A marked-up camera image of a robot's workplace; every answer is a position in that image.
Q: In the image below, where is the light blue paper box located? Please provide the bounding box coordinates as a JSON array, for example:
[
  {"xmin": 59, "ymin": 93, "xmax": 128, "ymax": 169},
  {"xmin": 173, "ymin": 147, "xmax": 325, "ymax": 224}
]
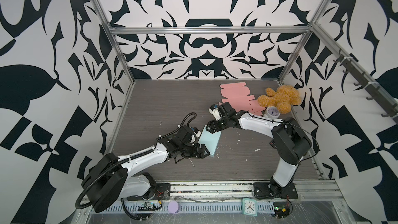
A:
[{"xmin": 199, "ymin": 125, "xmax": 221, "ymax": 157}]

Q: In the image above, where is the pink paper box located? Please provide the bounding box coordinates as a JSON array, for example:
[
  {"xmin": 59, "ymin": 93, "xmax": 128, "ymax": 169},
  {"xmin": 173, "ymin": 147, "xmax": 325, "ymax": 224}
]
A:
[{"xmin": 220, "ymin": 82, "xmax": 265, "ymax": 116}]

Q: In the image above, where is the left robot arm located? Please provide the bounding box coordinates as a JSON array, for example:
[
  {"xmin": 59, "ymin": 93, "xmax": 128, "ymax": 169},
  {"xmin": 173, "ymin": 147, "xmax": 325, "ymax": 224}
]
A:
[{"xmin": 75, "ymin": 125, "xmax": 210, "ymax": 213}]

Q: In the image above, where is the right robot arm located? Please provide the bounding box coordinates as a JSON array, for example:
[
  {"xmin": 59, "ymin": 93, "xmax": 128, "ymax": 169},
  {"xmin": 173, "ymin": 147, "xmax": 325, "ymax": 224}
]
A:
[{"xmin": 206, "ymin": 102, "xmax": 318, "ymax": 189}]

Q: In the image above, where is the white alarm clock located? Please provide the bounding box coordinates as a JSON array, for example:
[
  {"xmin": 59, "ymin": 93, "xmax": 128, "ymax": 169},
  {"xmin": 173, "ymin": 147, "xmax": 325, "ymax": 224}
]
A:
[{"xmin": 263, "ymin": 106, "xmax": 280, "ymax": 119}]

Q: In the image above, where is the black remote control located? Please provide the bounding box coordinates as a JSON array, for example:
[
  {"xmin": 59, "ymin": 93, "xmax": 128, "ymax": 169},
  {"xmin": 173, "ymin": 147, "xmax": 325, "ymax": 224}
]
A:
[{"xmin": 269, "ymin": 141, "xmax": 277, "ymax": 149}]

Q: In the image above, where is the brown teddy bear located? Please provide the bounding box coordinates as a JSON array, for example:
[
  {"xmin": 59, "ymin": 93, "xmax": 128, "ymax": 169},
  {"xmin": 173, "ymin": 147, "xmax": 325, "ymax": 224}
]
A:
[{"xmin": 257, "ymin": 85, "xmax": 302, "ymax": 114}]

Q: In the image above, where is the purple round lid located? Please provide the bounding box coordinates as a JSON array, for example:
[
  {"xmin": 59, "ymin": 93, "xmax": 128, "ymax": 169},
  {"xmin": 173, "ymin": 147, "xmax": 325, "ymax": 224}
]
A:
[{"xmin": 167, "ymin": 201, "xmax": 180, "ymax": 214}]

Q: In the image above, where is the left circuit board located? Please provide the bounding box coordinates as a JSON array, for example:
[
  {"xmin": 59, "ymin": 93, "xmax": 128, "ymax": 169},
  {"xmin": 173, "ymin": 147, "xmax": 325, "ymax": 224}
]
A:
[{"xmin": 137, "ymin": 201, "xmax": 162, "ymax": 212}]

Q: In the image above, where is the circuit board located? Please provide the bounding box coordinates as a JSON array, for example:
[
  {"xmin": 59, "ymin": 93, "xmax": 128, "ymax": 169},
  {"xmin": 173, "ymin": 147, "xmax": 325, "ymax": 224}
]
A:
[
  {"xmin": 272, "ymin": 201, "xmax": 293, "ymax": 219},
  {"xmin": 137, "ymin": 201, "xmax": 162, "ymax": 212}
]

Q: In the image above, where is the green square clock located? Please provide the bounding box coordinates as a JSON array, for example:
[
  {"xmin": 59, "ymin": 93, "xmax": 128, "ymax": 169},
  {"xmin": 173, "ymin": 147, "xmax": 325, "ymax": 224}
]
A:
[{"xmin": 242, "ymin": 198, "xmax": 258, "ymax": 216}]

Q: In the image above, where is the right circuit board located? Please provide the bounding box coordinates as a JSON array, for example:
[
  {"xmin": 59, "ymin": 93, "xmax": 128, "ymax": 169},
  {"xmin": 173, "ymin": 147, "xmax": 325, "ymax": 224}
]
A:
[{"xmin": 272, "ymin": 201, "xmax": 293, "ymax": 219}]

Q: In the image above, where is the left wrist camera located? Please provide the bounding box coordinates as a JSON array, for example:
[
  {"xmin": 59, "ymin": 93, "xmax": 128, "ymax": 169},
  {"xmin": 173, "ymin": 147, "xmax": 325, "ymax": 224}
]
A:
[{"xmin": 192, "ymin": 128, "xmax": 202, "ymax": 140}]

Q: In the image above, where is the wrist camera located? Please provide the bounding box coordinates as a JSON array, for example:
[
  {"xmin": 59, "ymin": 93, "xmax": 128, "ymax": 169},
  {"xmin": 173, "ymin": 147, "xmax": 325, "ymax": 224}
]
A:
[
  {"xmin": 192, "ymin": 128, "xmax": 202, "ymax": 140},
  {"xmin": 209, "ymin": 104, "xmax": 221, "ymax": 121}
]

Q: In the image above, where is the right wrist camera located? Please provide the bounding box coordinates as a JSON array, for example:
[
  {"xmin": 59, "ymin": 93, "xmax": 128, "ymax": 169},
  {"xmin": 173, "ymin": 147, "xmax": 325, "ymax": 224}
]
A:
[{"xmin": 209, "ymin": 104, "xmax": 221, "ymax": 121}]

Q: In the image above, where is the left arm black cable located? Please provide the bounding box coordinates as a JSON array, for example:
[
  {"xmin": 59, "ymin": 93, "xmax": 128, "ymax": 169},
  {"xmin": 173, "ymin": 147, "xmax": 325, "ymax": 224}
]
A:
[{"xmin": 178, "ymin": 111, "xmax": 198, "ymax": 131}]

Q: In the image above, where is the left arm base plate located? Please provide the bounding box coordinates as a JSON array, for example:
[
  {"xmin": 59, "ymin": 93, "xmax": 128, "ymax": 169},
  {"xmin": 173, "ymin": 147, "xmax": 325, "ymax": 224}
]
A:
[{"xmin": 126, "ymin": 183, "xmax": 171, "ymax": 201}]

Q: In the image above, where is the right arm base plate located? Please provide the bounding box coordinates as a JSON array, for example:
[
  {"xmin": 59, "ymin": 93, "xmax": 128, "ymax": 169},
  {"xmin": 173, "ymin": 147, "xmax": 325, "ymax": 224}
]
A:
[{"xmin": 254, "ymin": 183, "xmax": 299, "ymax": 200}]

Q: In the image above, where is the wall hook rail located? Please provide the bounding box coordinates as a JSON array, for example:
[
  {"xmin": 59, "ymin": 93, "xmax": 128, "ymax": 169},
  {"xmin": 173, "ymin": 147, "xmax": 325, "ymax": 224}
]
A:
[{"xmin": 334, "ymin": 48, "xmax": 398, "ymax": 124}]

